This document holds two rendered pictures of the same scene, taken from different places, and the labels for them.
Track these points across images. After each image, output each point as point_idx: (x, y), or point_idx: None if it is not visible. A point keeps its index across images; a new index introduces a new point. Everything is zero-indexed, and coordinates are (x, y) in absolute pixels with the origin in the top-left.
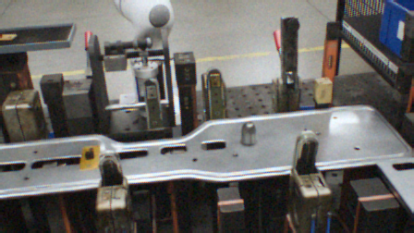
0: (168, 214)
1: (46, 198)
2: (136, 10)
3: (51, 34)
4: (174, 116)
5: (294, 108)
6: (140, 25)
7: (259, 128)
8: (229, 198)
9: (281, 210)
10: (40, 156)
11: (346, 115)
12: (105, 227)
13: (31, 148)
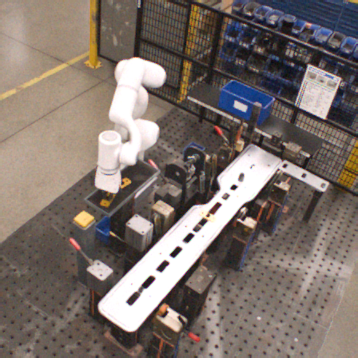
0: None
1: None
2: (149, 137)
3: (140, 169)
4: None
5: (231, 157)
6: (151, 143)
7: (236, 173)
8: (262, 203)
9: None
10: (191, 226)
11: (249, 152)
12: (252, 232)
13: (181, 225)
